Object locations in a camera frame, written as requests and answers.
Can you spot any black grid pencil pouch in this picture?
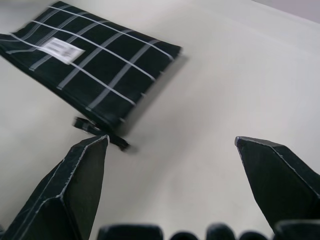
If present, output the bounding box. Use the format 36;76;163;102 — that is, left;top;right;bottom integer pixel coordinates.
0;0;184;152

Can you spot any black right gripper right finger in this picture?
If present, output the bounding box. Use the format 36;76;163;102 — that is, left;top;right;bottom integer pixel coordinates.
234;135;320;228

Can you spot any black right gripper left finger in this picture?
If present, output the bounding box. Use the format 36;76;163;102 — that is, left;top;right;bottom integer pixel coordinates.
0;134;111;240

